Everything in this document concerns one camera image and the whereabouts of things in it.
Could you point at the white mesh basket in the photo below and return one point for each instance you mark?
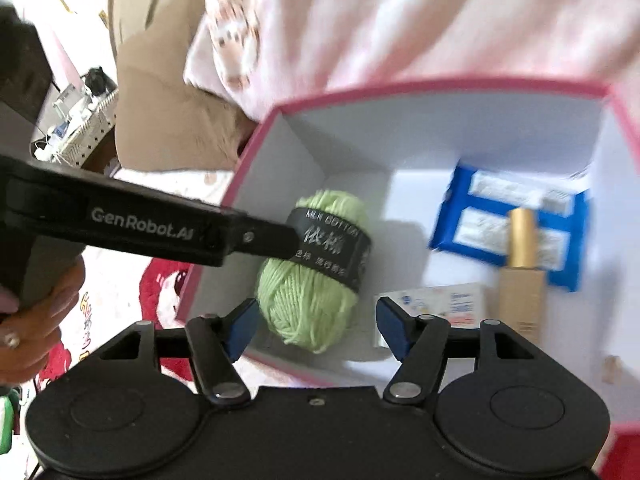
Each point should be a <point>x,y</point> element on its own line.
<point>85,130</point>

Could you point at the blue wet wipes pack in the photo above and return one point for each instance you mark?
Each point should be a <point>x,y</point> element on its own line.
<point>450,230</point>

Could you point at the green yarn ball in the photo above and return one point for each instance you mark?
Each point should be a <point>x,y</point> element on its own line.
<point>300,305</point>

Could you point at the foundation bottle with gold cap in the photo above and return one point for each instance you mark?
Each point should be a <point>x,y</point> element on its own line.
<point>520,290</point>

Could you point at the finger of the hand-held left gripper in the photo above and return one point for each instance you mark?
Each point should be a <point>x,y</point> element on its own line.
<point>265,240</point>

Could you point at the red bear printed blanket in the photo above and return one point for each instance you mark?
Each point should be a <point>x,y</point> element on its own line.
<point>165,280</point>

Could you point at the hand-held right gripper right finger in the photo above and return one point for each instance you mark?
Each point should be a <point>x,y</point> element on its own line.
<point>392,327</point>

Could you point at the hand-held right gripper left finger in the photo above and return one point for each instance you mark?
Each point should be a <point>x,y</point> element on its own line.
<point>240,330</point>

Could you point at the white wet wipes pack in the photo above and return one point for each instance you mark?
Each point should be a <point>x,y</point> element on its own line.
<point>460,300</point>

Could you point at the yellow wall sticker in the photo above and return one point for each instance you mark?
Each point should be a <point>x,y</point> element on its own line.
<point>103,18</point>

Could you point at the green plastic object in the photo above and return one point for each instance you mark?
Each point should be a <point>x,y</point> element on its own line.
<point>6,425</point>

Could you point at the pink cardboard box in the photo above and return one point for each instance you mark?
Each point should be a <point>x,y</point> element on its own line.
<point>350,135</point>

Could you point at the person's left hand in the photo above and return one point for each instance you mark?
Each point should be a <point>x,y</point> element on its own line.
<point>35,330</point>

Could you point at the brown pillow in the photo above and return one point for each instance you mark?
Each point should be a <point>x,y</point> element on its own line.
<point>165,110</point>

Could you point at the pink puppy print pillow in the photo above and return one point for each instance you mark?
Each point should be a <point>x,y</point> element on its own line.
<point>400,20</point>

